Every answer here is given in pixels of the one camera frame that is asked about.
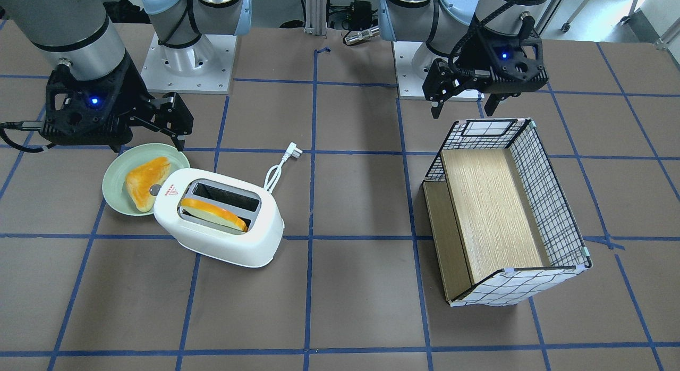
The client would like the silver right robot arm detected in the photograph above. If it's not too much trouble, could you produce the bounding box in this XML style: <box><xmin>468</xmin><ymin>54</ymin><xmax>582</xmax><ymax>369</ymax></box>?
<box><xmin>2</xmin><ymin>0</ymin><xmax>252</xmax><ymax>153</ymax></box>

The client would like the black power adapter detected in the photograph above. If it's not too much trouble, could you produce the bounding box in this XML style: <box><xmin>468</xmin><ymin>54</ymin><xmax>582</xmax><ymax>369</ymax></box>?
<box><xmin>347</xmin><ymin>0</ymin><xmax>372</xmax><ymax>30</ymax></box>

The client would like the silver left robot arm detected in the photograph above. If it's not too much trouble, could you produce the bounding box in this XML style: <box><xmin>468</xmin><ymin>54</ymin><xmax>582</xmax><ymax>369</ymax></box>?
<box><xmin>377</xmin><ymin>0</ymin><xmax>549</xmax><ymax>119</ymax></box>

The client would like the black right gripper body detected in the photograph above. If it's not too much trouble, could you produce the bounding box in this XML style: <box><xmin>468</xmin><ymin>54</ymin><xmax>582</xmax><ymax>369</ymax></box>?
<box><xmin>40</xmin><ymin>53</ymin><xmax>160</xmax><ymax>146</ymax></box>

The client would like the light green plate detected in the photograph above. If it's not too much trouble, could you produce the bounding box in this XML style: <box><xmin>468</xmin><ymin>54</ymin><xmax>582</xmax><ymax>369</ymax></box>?
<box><xmin>102</xmin><ymin>143</ymin><xmax>190</xmax><ymax>216</ymax></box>

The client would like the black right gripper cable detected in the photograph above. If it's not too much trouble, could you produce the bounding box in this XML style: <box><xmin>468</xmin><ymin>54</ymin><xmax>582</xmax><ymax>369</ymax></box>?
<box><xmin>0</xmin><ymin>121</ymin><xmax>56</xmax><ymax>153</ymax></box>

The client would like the triangular toast on plate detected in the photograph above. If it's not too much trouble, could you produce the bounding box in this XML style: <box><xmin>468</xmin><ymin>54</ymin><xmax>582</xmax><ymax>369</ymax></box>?
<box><xmin>125</xmin><ymin>156</ymin><xmax>171</xmax><ymax>212</ymax></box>

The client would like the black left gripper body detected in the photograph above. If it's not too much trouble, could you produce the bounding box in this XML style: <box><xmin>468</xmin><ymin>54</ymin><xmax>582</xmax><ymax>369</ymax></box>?
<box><xmin>456</xmin><ymin>21</ymin><xmax>549</xmax><ymax>95</ymax></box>

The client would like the bread slice in toaster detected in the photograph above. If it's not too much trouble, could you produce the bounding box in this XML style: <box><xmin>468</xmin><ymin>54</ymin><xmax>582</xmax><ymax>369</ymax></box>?
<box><xmin>180</xmin><ymin>198</ymin><xmax>248</xmax><ymax>232</ymax></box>

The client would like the white two-slot toaster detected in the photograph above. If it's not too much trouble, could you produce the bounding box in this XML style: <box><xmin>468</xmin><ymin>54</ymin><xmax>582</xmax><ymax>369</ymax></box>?
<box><xmin>153</xmin><ymin>168</ymin><xmax>285</xmax><ymax>268</ymax></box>

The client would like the grid-patterned wooden box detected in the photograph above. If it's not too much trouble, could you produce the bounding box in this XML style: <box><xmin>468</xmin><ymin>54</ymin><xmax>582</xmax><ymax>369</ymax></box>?
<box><xmin>422</xmin><ymin>117</ymin><xmax>592</xmax><ymax>307</ymax></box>

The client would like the white toaster power cord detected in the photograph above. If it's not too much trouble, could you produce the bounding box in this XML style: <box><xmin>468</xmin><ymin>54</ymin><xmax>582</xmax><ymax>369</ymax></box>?
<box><xmin>263</xmin><ymin>142</ymin><xmax>301</xmax><ymax>194</ymax></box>

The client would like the aluminium frame post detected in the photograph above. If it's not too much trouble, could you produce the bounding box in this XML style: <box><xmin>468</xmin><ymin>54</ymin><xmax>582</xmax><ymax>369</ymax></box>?
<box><xmin>301</xmin><ymin>0</ymin><xmax>328</xmax><ymax>38</ymax></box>

